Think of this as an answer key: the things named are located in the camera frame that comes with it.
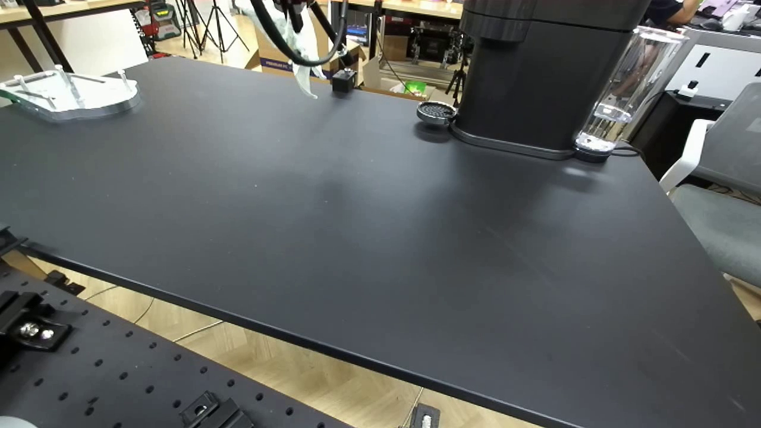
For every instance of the person in dark shirt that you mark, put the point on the person in dark shirt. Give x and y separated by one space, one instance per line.
668 10

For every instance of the black robot base pedestal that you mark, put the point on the black robot base pedestal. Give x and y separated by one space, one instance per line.
538 72

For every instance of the white chair back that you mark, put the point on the white chair back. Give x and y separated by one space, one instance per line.
102 40

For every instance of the grey office chair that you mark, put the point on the grey office chair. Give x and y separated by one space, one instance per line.
725 181

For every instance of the black perforated board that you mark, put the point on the black perforated board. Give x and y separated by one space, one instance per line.
109 371

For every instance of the round black disc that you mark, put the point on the round black disc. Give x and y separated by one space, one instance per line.
435 112

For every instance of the black bracket with silver screws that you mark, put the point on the black bracket with silver screws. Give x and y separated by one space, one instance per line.
29 324

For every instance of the cardboard box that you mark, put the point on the cardboard box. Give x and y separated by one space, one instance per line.
269 56

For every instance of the small black table clamp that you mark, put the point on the small black table clamp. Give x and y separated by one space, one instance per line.
344 80

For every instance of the wooden desk with black legs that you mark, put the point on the wooden desk with black legs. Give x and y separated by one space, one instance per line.
48 10

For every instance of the small silver black bracket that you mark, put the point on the small silver black bracket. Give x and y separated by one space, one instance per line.
427 418

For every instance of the black mounting clamp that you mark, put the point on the black mounting clamp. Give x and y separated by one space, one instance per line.
215 413

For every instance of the black camera tripod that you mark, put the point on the black camera tripod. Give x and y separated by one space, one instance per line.
215 25

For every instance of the green object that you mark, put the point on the green object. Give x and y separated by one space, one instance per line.
415 87

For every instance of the white cabinet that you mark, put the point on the white cabinet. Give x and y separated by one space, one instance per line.
716 68

